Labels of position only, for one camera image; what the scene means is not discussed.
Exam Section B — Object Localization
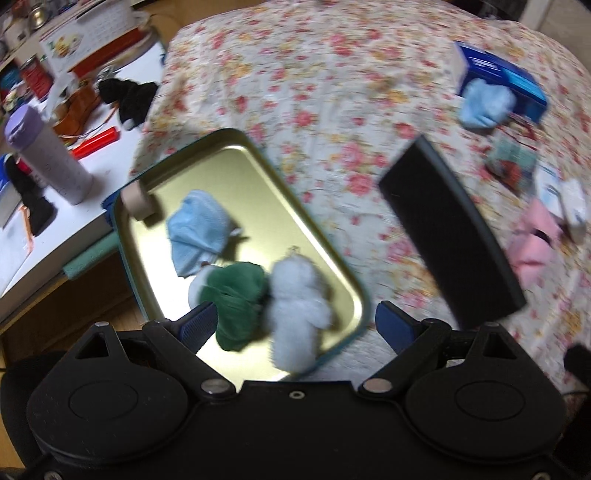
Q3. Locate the white plush toy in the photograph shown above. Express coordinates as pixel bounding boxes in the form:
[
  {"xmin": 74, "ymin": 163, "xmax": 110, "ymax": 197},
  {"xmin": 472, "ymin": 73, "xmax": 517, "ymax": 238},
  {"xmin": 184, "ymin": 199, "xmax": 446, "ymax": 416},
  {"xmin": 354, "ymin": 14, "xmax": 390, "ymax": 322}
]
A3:
[{"xmin": 263, "ymin": 249, "xmax": 335, "ymax": 372}]

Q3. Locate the green foam edge guard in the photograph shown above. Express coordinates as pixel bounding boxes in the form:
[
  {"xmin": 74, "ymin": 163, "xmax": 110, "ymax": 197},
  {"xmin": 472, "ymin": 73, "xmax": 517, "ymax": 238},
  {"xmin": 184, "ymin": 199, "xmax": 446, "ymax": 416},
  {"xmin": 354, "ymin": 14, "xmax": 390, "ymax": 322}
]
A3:
[{"xmin": 62, "ymin": 237, "xmax": 123, "ymax": 282}]

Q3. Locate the white small packet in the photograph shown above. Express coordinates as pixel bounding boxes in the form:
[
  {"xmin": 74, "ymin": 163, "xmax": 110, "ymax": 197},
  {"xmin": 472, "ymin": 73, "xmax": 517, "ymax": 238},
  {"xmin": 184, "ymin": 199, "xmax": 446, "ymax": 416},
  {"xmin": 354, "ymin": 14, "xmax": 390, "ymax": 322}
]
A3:
[{"xmin": 558, "ymin": 178, "xmax": 589, "ymax": 243}]

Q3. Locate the blue cardboard box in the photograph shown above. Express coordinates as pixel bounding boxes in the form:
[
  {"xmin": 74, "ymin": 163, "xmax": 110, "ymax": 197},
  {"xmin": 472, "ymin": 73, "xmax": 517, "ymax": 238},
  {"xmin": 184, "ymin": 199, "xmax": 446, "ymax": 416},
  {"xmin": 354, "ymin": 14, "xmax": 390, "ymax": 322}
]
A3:
[{"xmin": 452, "ymin": 41, "xmax": 549, "ymax": 124}]

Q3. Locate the red tube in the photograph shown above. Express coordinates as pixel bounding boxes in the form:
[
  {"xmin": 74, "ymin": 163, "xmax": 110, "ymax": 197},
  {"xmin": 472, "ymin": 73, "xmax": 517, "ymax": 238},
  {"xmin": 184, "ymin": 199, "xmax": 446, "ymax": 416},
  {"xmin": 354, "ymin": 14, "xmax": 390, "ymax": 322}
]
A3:
[{"xmin": 71, "ymin": 127, "xmax": 122, "ymax": 160}]

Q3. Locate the floral bedspread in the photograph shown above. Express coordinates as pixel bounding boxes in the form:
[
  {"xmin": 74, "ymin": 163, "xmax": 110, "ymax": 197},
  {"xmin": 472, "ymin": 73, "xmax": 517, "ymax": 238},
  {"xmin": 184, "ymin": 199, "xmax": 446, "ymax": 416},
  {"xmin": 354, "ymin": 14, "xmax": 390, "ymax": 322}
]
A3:
[{"xmin": 129, "ymin": 0, "xmax": 591, "ymax": 416}]

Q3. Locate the gold metal tin tray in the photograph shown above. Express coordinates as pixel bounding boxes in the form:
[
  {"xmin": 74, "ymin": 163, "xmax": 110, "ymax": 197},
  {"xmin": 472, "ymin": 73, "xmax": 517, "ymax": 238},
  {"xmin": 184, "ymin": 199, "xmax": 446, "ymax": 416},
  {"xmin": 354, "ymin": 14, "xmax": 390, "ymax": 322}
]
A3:
[{"xmin": 111, "ymin": 128, "xmax": 372, "ymax": 381}]

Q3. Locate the red can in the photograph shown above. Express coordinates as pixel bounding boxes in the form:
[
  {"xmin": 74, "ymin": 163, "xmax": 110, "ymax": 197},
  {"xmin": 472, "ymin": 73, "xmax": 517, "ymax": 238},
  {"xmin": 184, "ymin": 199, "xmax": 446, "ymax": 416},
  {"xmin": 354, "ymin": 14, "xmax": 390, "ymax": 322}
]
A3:
[{"xmin": 19, "ymin": 58, "xmax": 49, "ymax": 100}]

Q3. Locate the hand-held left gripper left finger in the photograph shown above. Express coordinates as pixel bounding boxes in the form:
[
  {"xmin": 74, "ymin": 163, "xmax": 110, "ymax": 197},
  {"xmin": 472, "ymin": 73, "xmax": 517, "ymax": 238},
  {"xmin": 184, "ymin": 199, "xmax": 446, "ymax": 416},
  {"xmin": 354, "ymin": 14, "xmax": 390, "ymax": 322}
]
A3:
[{"xmin": 69, "ymin": 302, "xmax": 236, "ymax": 401}]

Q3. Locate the blue white small box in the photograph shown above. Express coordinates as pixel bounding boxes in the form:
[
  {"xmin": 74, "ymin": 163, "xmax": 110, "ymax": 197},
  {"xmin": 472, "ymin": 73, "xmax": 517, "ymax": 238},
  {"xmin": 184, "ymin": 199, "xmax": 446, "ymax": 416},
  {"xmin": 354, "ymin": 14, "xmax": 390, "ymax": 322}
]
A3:
[{"xmin": 536, "ymin": 166, "xmax": 566, "ymax": 217}]

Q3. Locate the green cloth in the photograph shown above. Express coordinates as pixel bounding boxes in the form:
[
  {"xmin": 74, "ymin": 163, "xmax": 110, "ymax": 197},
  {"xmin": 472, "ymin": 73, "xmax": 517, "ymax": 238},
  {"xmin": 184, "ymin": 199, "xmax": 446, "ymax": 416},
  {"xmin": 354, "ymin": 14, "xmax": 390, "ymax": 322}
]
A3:
[{"xmin": 188, "ymin": 262, "xmax": 273, "ymax": 354}]

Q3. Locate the black rectangular case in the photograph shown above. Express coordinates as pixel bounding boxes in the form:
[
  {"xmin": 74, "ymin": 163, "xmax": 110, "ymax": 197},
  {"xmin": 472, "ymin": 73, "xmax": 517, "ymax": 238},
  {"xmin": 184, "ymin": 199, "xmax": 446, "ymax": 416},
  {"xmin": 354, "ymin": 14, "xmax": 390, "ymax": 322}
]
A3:
[{"xmin": 379, "ymin": 134, "xmax": 528, "ymax": 330}]

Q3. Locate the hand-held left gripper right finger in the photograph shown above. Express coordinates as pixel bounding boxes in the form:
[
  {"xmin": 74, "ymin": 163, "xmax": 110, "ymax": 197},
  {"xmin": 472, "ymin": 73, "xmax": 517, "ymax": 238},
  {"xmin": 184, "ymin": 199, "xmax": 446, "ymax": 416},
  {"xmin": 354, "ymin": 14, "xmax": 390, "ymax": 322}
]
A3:
[{"xmin": 358, "ymin": 301, "xmax": 525, "ymax": 395}]

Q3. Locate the purple thermos bottle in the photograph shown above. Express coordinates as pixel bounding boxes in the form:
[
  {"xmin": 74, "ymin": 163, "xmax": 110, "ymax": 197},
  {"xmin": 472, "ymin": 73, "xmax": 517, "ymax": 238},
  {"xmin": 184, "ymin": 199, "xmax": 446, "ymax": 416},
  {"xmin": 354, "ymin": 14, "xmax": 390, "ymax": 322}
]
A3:
[{"xmin": 4, "ymin": 105, "xmax": 93, "ymax": 206}]

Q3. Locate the blue cloth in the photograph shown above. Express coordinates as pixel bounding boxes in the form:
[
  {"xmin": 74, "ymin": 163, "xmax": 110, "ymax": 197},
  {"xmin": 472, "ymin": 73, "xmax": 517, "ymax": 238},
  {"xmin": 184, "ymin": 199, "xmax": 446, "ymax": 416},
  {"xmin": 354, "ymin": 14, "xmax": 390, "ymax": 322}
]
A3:
[{"xmin": 102, "ymin": 187, "xmax": 123, "ymax": 227}]

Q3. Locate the brown wooden box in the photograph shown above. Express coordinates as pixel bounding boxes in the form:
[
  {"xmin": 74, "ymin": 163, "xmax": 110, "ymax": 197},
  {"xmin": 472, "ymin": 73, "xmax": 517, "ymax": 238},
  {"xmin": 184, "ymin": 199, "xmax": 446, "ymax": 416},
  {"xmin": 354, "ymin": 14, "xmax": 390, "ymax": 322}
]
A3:
[{"xmin": 51, "ymin": 80, "xmax": 107, "ymax": 137}]

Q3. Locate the white tape roll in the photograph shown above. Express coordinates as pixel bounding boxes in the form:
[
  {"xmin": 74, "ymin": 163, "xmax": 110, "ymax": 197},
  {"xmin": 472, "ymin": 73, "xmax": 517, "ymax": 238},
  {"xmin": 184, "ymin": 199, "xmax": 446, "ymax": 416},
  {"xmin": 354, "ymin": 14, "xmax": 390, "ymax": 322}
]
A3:
[{"xmin": 121, "ymin": 181, "xmax": 160, "ymax": 221}]

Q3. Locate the pink cloth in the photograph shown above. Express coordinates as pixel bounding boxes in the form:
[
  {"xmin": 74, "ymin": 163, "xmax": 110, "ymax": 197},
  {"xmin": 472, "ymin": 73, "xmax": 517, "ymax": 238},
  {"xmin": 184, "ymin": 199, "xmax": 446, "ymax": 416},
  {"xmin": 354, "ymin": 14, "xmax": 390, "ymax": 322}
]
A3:
[{"xmin": 505, "ymin": 198, "xmax": 566, "ymax": 280}]

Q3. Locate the black white-tipped sock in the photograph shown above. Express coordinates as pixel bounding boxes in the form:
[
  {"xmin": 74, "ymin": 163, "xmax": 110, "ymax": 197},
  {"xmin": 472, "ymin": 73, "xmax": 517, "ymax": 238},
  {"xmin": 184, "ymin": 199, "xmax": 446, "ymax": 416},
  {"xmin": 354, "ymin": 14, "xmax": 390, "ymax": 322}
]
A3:
[{"xmin": 97, "ymin": 78, "xmax": 160, "ymax": 130}]

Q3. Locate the desk calendar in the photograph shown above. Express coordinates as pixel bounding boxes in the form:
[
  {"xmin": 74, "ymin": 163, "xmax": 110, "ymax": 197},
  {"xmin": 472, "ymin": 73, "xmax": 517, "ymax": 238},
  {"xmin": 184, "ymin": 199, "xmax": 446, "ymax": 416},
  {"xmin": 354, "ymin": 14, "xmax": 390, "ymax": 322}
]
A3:
[{"xmin": 39, "ymin": 14, "xmax": 139, "ymax": 77}]

